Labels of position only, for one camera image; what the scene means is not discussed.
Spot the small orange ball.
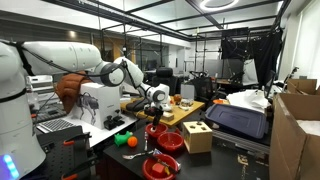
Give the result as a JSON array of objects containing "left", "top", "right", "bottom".
[{"left": 127, "top": 135, "right": 139, "bottom": 148}]

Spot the ring ceiling light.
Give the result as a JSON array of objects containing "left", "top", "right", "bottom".
[{"left": 199, "top": 0, "right": 240, "bottom": 13}]

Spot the white sheets pile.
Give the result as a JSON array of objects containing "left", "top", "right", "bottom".
[{"left": 226, "top": 89, "right": 272, "bottom": 113}]

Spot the white lab device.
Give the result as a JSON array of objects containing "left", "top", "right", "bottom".
[{"left": 25, "top": 75, "right": 54, "bottom": 94}]

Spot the silver laptop keyboard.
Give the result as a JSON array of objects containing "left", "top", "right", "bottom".
[{"left": 37, "top": 118, "right": 76, "bottom": 134}]

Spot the small tan cardboard box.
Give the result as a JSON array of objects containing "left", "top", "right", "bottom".
[{"left": 161, "top": 111, "right": 175, "bottom": 122}]

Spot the white desk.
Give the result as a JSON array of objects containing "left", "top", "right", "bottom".
[{"left": 36, "top": 111, "right": 138, "bottom": 148}]

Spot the orange cube block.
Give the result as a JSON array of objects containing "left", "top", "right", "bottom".
[{"left": 151, "top": 163, "right": 166, "bottom": 175}]

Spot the black orange clamp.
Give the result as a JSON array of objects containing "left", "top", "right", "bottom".
[
  {"left": 60, "top": 154, "right": 99, "bottom": 180},
  {"left": 62, "top": 131, "right": 93, "bottom": 147}
]

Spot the large brown cardboard box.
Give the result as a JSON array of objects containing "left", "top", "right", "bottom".
[{"left": 268, "top": 92, "right": 320, "bottom": 180}]

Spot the black box with red patch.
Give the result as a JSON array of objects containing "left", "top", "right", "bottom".
[{"left": 144, "top": 107, "right": 158, "bottom": 117}]

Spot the red plastic bowl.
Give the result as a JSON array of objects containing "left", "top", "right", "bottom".
[
  {"left": 156, "top": 131, "right": 185, "bottom": 152},
  {"left": 142, "top": 153, "right": 180, "bottom": 180},
  {"left": 145, "top": 122, "right": 170, "bottom": 138}
]

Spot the wooden desk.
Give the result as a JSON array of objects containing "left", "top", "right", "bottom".
[{"left": 119, "top": 89, "right": 206, "bottom": 128}]

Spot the black soft case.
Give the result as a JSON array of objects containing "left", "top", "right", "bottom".
[{"left": 125, "top": 98, "right": 151, "bottom": 113}]

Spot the wooden shape sorter box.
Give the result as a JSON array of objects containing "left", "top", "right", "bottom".
[{"left": 181, "top": 120, "right": 214, "bottom": 154}]

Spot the brown ball shaped object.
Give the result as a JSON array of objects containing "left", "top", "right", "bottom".
[{"left": 173, "top": 93, "right": 183, "bottom": 105}]

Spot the clear glass jar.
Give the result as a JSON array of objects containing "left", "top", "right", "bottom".
[{"left": 179, "top": 98, "right": 194, "bottom": 111}]

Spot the orange bowl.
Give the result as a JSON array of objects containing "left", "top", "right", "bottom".
[{"left": 212, "top": 98, "right": 230, "bottom": 105}]

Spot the brown puffy jacket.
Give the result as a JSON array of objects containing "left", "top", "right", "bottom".
[{"left": 54, "top": 71, "right": 93, "bottom": 114}]

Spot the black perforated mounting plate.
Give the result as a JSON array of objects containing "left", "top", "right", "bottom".
[{"left": 34, "top": 125, "right": 98, "bottom": 180}]

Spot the gray computer tower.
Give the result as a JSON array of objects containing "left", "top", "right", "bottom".
[{"left": 180, "top": 83, "right": 196, "bottom": 100}]

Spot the black office chair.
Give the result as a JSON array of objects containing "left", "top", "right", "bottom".
[{"left": 151, "top": 67, "right": 183, "bottom": 96}]

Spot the black mesh chair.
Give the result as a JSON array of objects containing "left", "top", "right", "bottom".
[{"left": 192, "top": 75, "right": 215, "bottom": 102}]

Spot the green plastic toy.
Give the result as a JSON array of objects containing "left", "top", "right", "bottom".
[{"left": 113, "top": 130, "right": 134, "bottom": 148}]

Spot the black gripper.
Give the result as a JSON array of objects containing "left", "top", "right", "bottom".
[{"left": 149, "top": 105, "right": 165, "bottom": 132}]

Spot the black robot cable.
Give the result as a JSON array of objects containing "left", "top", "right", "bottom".
[{"left": 9, "top": 40, "right": 148, "bottom": 101}]

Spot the black curtain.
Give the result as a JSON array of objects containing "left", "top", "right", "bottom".
[{"left": 220, "top": 28, "right": 284, "bottom": 89}]

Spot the white box with robot dog print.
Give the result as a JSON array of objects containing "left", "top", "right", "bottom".
[{"left": 71, "top": 82, "right": 122, "bottom": 130}]

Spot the blue white packet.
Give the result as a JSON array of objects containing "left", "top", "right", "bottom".
[{"left": 152, "top": 148, "right": 183, "bottom": 170}]

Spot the black game controller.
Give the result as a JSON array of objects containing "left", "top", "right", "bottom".
[{"left": 103, "top": 115, "right": 126, "bottom": 131}]

